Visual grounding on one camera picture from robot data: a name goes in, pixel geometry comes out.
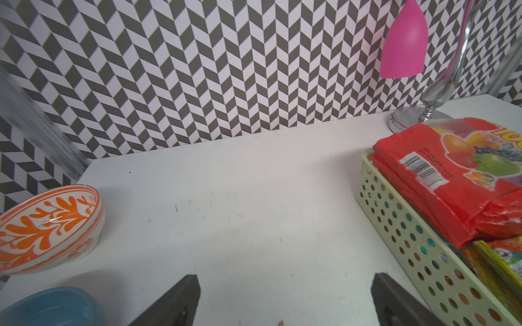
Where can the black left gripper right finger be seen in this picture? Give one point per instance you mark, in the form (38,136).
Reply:
(395,306)

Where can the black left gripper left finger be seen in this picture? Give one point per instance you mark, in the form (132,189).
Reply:
(178,306)

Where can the orange Fox's candy bag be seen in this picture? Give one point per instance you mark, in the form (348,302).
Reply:
(497,265)

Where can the red cocoaland candy bag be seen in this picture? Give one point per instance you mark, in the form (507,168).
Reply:
(462,175)

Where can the green perforated plastic basket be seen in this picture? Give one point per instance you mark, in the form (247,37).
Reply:
(449,288)

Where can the blue small bowl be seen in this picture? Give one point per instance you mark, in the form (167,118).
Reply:
(56,306)

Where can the orange patterned small bowl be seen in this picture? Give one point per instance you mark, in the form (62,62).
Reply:
(53,228)

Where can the chrome glass holder stand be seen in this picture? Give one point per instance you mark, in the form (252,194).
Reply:
(441,90)

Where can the pink plastic wine glass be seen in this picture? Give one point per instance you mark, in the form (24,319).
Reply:
(406,44)

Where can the aluminium frame post left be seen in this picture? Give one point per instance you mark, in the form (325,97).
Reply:
(19,110)

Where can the aluminium frame post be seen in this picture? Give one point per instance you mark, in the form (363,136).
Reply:
(500,77)
(19,110)

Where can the aluminium frame post right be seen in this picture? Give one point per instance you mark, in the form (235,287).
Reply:
(500,77)

